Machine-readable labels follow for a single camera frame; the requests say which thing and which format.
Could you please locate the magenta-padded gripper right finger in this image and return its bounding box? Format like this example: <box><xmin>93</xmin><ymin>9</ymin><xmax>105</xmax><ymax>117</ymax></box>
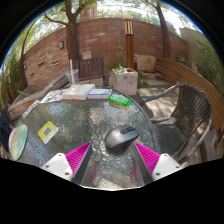
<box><xmin>132</xmin><ymin>142</ymin><xmax>184</xmax><ymax>186</ymax></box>

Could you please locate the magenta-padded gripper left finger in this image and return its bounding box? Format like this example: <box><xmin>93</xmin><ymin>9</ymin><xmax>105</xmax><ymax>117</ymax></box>
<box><xmin>40</xmin><ymin>141</ymin><xmax>94</xmax><ymax>186</ymax></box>

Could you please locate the dark grey computer mouse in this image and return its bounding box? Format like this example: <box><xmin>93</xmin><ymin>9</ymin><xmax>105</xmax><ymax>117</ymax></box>
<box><xmin>104</xmin><ymin>124</ymin><xmax>140</xmax><ymax>155</ymax></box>

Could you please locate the round iridescent mouse pad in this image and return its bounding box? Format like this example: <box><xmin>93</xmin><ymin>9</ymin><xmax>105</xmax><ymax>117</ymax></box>
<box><xmin>7</xmin><ymin>124</ymin><xmax>29</xmax><ymax>161</ymax></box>

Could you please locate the yellow card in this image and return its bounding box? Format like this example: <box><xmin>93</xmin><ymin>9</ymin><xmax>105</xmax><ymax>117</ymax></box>
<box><xmin>37</xmin><ymin>120</ymin><xmax>60</xmax><ymax>145</ymax></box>

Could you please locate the raised stone planter bed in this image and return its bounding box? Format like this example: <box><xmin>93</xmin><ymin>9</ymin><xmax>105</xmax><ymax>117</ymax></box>
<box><xmin>8</xmin><ymin>73</ymin><xmax>69</xmax><ymax>119</ymax></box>

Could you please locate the thick white book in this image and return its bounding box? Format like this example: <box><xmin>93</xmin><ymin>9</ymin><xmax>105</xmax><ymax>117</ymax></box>
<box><xmin>61</xmin><ymin>83</ymin><xmax>97</xmax><ymax>101</ymax></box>

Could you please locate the green packet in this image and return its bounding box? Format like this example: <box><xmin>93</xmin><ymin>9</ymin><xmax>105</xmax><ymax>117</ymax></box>
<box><xmin>108</xmin><ymin>93</ymin><xmax>133</xmax><ymax>108</ymax></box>

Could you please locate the thin blue-white book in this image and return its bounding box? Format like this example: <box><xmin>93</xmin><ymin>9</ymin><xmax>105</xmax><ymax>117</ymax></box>
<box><xmin>87</xmin><ymin>88</ymin><xmax>113</xmax><ymax>101</ymax></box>

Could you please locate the curved wooden bench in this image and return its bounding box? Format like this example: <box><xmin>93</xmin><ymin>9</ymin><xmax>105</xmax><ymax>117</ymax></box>
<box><xmin>154</xmin><ymin>58</ymin><xmax>224</xmax><ymax>134</ymax></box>

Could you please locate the concrete planter with plant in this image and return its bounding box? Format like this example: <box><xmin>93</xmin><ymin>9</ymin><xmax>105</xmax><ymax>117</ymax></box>
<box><xmin>112</xmin><ymin>64</ymin><xmax>139</xmax><ymax>97</ymax></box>

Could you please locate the dark wooden bench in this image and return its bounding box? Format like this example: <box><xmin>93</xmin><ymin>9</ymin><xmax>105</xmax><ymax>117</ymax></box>
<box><xmin>73</xmin><ymin>56</ymin><xmax>106</xmax><ymax>81</ymax></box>

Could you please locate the pale stone block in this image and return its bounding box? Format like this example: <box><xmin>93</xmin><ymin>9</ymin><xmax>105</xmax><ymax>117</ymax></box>
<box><xmin>136</xmin><ymin>54</ymin><xmax>158</xmax><ymax>73</ymax></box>

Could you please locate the thin curved tree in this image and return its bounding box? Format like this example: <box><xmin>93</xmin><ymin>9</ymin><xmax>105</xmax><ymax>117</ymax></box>
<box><xmin>18</xmin><ymin>19</ymin><xmax>38</xmax><ymax>89</ymax></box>

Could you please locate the forked tree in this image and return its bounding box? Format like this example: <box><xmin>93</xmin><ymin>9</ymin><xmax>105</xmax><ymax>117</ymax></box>
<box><xmin>43</xmin><ymin>0</ymin><xmax>98</xmax><ymax>63</ymax></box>

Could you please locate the slim leaning tree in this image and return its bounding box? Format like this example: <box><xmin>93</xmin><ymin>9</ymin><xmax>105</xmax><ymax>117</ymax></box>
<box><xmin>144</xmin><ymin>0</ymin><xmax>173</xmax><ymax>59</ymax></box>

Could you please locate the white wall box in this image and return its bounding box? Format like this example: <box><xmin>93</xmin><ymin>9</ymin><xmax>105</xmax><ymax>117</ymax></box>
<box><xmin>81</xmin><ymin>51</ymin><xmax>93</xmax><ymax>61</ymax></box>

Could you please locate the wooden garden lamp post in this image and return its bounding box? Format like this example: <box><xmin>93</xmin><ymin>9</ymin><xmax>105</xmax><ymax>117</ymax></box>
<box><xmin>123</xmin><ymin>14</ymin><xmax>135</xmax><ymax>70</ymax></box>

